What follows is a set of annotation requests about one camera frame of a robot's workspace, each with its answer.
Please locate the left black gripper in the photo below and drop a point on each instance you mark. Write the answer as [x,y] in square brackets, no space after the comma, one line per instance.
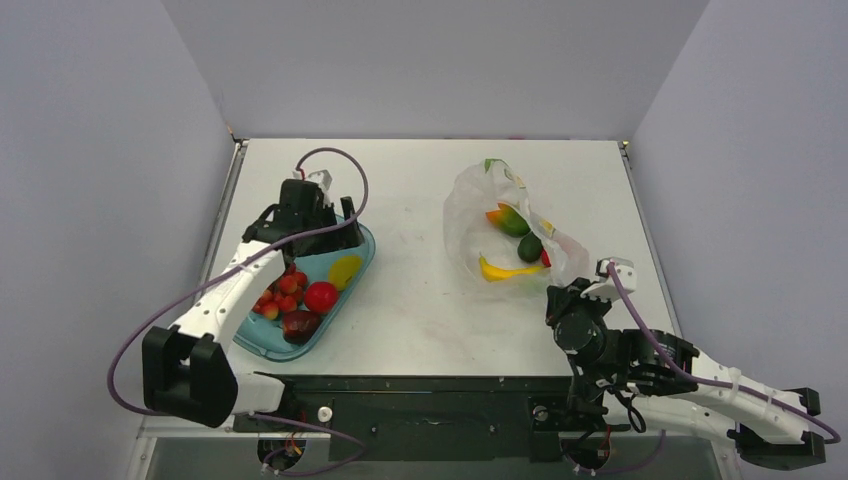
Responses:
[352,239]

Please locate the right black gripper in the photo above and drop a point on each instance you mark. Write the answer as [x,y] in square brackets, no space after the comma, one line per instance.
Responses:
[562,304]

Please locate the yellow fake lemon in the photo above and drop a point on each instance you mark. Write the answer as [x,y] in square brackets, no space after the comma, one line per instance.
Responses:
[343,271]

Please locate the red fake apple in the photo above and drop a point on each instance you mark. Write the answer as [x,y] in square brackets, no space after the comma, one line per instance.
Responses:
[320,297]

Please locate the dark green fake avocado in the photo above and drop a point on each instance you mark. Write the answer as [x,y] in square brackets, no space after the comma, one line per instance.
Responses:
[530,248]

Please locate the dark red fake plum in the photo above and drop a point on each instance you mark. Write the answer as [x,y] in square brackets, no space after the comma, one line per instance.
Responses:
[299,326]

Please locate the green orange fake mango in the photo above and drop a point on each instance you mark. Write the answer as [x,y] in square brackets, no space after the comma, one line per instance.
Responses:
[508,221]

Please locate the clear plastic bag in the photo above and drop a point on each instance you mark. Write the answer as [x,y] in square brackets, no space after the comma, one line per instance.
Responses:
[497,244]

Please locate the yellow fake banana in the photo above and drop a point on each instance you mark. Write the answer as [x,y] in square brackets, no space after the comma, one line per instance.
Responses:
[492,273]

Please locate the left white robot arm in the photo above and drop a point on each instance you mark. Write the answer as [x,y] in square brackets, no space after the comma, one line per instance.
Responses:
[212,331]

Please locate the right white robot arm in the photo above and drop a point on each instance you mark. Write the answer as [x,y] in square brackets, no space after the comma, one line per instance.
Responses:
[663,379]

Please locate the red fake chili pepper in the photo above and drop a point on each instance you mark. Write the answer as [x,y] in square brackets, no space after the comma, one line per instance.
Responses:
[545,260]

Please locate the red fake berry cluster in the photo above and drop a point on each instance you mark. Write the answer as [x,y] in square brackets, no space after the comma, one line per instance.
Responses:
[284,295]

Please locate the teal plastic tray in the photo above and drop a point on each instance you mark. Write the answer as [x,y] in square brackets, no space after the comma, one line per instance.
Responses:
[264,338]

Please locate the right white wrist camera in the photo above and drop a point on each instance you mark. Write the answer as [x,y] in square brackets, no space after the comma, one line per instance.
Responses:
[614,277]

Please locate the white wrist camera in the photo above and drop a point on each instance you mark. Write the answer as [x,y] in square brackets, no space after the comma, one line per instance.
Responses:
[614,277]
[323,179]

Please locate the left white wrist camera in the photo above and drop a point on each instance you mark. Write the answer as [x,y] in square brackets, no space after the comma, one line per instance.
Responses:
[323,179]

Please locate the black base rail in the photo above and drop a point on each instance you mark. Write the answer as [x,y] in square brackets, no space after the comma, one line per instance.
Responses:
[401,418]

